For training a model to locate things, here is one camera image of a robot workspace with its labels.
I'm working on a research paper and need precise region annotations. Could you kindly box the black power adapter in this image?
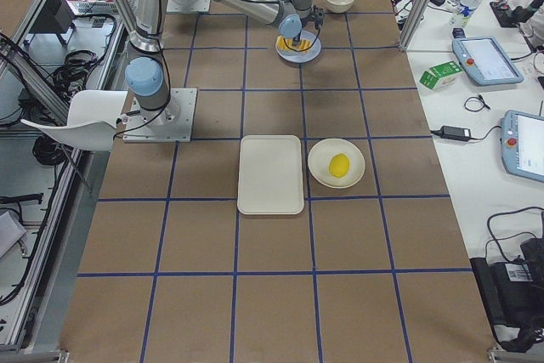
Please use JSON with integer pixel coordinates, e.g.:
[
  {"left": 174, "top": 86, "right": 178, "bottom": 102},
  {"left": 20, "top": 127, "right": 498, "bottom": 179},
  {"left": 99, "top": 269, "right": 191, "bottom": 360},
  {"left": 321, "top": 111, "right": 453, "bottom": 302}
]
[{"left": 440, "top": 125, "right": 472, "bottom": 142}]

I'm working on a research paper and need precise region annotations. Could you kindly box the white plastic chair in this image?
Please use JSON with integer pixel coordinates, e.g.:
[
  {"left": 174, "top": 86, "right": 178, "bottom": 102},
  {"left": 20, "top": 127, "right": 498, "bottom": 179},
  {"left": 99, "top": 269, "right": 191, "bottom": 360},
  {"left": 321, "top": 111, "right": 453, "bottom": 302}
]
[{"left": 20, "top": 89, "right": 128, "bottom": 151}]

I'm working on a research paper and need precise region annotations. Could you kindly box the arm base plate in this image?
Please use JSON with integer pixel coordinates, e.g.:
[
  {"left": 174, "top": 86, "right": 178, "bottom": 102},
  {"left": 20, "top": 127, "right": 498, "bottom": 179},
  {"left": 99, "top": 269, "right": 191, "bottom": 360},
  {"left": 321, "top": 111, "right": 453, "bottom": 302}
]
[
  {"left": 167, "top": 0, "right": 211, "bottom": 14},
  {"left": 122, "top": 88, "right": 197, "bottom": 143}
]

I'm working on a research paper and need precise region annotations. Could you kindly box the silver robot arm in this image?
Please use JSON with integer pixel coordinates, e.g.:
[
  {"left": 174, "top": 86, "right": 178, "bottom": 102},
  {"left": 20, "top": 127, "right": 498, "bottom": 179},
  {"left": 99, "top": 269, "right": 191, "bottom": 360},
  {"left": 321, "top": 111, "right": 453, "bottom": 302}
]
[{"left": 130, "top": 0, "right": 323, "bottom": 137}]

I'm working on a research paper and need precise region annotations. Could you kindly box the cream round plate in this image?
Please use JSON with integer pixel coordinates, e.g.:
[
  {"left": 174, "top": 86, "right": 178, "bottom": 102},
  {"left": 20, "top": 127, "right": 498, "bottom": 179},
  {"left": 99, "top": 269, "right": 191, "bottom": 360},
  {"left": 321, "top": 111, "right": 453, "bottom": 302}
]
[{"left": 308, "top": 139, "right": 366, "bottom": 189}]

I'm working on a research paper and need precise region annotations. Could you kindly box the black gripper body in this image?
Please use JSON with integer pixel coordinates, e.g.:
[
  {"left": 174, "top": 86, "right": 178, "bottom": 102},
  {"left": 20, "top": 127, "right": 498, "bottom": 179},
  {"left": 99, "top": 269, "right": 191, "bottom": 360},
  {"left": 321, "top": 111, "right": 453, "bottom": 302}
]
[{"left": 309, "top": 5, "right": 325, "bottom": 31}]

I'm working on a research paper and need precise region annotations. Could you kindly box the green white carton box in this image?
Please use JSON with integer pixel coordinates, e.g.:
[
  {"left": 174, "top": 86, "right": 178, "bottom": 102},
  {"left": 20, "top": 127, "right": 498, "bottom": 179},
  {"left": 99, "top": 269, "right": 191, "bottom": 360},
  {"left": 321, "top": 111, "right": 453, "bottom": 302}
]
[{"left": 419, "top": 60, "right": 462, "bottom": 90}]

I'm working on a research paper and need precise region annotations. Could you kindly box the blue teach pendant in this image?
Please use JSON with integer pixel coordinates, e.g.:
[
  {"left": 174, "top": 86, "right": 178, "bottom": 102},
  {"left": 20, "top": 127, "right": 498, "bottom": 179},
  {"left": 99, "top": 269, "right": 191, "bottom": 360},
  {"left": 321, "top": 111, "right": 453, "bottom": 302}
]
[
  {"left": 501, "top": 110, "right": 543, "bottom": 182},
  {"left": 451, "top": 37, "right": 524, "bottom": 86}
]

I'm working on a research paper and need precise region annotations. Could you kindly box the white rectangular tray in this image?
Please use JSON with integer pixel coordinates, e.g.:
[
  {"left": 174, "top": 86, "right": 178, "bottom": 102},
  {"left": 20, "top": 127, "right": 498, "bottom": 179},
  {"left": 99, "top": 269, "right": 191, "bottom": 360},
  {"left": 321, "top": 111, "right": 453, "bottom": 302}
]
[{"left": 237, "top": 135, "right": 304, "bottom": 215}]

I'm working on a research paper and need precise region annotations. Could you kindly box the blue plate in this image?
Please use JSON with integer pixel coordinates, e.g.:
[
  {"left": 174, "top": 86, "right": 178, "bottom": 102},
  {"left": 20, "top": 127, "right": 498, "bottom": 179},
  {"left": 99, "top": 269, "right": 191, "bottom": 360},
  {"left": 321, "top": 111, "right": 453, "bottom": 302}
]
[{"left": 275, "top": 30, "right": 321, "bottom": 64}]

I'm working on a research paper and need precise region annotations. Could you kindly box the plastic water bottle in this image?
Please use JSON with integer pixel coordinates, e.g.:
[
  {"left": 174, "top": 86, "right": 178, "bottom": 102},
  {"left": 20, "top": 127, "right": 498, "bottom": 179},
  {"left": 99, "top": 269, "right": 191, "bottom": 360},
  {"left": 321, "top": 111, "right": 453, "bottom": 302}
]
[{"left": 449, "top": 0, "right": 482, "bottom": 28}]

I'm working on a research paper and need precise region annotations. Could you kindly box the yellow lemon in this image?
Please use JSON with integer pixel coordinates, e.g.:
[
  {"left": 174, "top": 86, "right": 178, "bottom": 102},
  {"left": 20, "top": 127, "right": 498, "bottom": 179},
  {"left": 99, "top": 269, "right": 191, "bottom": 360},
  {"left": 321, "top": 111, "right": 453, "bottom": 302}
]
[{"left": 328, "top": 153, "right": 350, "bottom": 178}]

